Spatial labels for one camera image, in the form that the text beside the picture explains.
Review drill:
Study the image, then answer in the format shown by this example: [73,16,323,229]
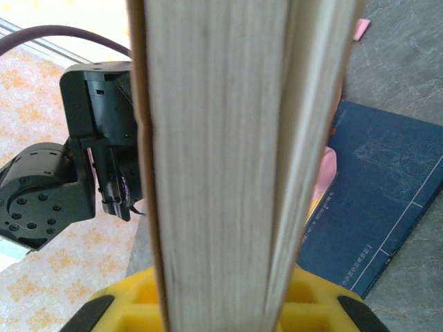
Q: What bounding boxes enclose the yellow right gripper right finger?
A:
[276,266,392,332]

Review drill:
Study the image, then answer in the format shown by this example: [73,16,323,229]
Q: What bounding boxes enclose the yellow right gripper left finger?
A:
[65,265,167,332]

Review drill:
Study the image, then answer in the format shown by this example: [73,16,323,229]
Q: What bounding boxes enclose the dark blue book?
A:
[296,99,443,301]

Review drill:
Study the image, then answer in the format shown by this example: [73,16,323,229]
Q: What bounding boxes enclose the pink student backpack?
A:
[306,18,372,217]

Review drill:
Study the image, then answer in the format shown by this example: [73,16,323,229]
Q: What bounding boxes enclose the brown cover book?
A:
[125,0,365,332]

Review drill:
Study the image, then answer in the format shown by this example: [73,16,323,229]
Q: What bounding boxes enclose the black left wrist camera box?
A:
[59,61,143,222]

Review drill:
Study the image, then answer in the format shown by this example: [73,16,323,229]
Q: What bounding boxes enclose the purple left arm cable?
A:
[0,24,134,59]

